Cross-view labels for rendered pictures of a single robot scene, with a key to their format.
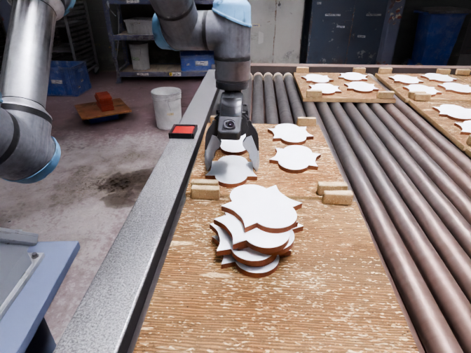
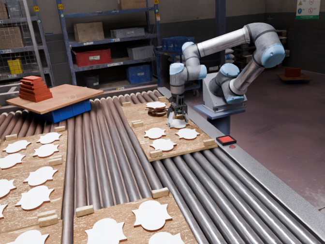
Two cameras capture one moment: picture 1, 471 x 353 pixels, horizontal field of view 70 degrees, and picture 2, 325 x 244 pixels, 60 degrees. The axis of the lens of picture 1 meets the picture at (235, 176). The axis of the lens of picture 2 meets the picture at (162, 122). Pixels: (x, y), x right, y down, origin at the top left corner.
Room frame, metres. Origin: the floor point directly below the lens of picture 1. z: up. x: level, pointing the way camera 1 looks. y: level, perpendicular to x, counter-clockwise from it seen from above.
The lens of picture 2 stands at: (2.11, -0.53, 1.57)
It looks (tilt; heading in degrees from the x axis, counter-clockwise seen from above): 22 degrees down; 162
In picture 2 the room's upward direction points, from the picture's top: 5 degrees counter-clockwise
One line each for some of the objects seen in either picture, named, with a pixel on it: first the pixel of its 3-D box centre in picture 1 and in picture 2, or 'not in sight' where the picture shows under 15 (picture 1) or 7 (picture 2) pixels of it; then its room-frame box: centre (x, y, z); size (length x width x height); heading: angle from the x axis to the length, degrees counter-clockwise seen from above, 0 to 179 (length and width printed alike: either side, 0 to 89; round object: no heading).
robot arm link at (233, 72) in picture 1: (230, 71); (178, 88); (0.73, 0.01, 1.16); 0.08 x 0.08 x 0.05
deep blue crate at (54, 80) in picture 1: (64, 78); not in sight; (4.55, 2.27, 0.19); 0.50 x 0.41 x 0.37; 85
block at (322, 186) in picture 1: (331, 188); (138, 124); (0.60, -0.20, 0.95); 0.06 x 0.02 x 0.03; 88
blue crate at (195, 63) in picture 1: (200, 60); not in sight; (5.37, 0.53, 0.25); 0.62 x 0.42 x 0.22; 99
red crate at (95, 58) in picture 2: not in sight; (93, 56); (-3.75, 0.00, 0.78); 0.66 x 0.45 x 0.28; 92
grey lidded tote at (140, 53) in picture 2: not in sight; (140, 52); (-3.75, 0.98, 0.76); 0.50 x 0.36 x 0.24; 98
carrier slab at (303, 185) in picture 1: (264, 155); (170, 136); (0.80, -0.08, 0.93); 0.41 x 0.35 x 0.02; 178
